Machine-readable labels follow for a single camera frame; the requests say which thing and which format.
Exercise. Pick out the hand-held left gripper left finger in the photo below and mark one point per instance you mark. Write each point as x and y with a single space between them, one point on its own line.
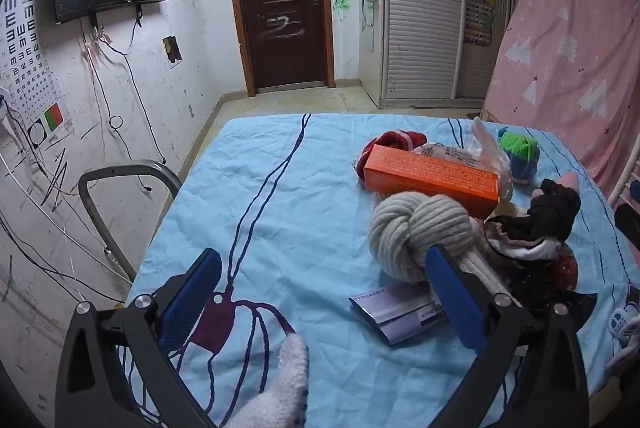
192 293

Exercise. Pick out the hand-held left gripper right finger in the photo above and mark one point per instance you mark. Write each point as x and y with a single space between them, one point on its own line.
455 303

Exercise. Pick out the white and blue medicine box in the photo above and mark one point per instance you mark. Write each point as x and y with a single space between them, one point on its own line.
395 313

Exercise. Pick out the orange cardboard box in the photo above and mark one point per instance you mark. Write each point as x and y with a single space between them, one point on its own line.
430 178

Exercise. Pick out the pale knotted sock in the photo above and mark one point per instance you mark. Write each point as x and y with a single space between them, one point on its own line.
405 233

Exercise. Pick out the dark red speckled sock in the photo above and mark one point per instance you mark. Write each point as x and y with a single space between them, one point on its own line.
545 278

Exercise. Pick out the light blue printed bedsheet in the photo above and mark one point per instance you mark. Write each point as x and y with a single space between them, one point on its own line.
280 218

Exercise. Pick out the white fleece cloth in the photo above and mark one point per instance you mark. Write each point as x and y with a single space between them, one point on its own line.
280 388

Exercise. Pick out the black sock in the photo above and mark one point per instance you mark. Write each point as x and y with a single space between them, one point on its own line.
550 213

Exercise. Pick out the clear plastic bag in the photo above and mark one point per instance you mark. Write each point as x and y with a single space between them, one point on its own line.
487 148

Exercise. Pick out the green and blue sock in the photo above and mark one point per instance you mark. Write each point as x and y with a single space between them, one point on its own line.
520 153

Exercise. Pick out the pink sock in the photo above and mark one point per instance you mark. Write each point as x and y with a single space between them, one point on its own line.
570 182

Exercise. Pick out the white metal chair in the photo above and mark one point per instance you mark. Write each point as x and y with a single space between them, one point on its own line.
627 183

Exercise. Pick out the pink tree print curtain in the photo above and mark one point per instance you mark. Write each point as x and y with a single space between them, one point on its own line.
565 73

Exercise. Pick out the white louvered wardrobe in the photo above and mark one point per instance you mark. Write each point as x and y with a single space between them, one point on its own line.
420 33

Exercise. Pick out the dark red wooden door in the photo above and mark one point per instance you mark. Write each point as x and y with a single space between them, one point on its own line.
280 33

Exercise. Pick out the broken wall socket box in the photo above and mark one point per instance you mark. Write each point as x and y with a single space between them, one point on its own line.
171 50

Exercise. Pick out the eye chart wall poster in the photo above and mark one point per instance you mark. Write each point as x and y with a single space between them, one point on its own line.
25 58

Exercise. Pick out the colourful grid wall poster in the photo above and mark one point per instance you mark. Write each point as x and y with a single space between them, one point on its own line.
479 10

